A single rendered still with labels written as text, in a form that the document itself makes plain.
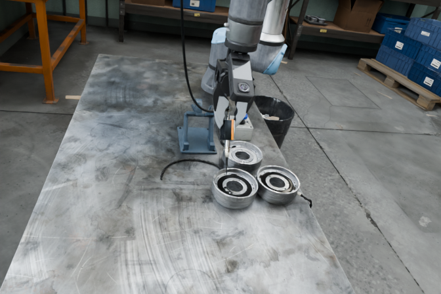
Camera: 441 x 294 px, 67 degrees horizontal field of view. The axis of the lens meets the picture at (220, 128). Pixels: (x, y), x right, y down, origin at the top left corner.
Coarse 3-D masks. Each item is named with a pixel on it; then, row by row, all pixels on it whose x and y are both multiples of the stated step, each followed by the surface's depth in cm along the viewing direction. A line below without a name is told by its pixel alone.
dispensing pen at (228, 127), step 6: (228, 108) 80; (228, 114) 80; (228, 120) 78; (222, 126) 80; (228, 126) 78; (222, 132) 80; (228, 132) 78; (222, 138) 79; (228, 138) 78; (228, 144) 80; (228, 150) 80; (228, 156) 80
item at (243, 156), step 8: (232, 144) 92; (240, 144) 93; (248, 144) 93; (224, 152) 87; (232, 152) 89; (240, 152) 91; (248, 152) 90; (256, 152) 91; (224, 160) 87; (232, 160) 84; (240, 160) 87; (248, 160) 87; (240, 168) 85; (248, 168) 85; (256, 168) 86
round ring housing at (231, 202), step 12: (228, 168) 81; (216, 180) 78; (228, 180) 79; (240, 180) 80; (252, 180) 80; (216, 192) 75; (240, 192) 76; (252, 192) 77; (228, 204) 74; (240, 204) 74
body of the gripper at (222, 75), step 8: (232, 48) 70; (240, 48) 69; (248, 48) 69; (256, 48) 71; (224, 64) 76; (216, 72) 80; (224, 72) 73; (216, 80) 79; (224, 80) 73; (224, 88) 74
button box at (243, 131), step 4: (232, 116) 103; (244, 120) 101; (248, 120) 103; (240, 124) 100; (244, 124) 100; (248, 124) 101; (236, 128) 98; (240, 128) 98; (244, 128) 98; (248, 128) 99; (252, 128) 99; (236, 132) 99; (240, 132) 99; (244, 132) 99; (248, 132) 99; (252, 132) 99; (236, 136) 99; (240, 136) 100; (244, 136) 100; (248, 136) 100; (244, 140) 101; (248, 140) 101
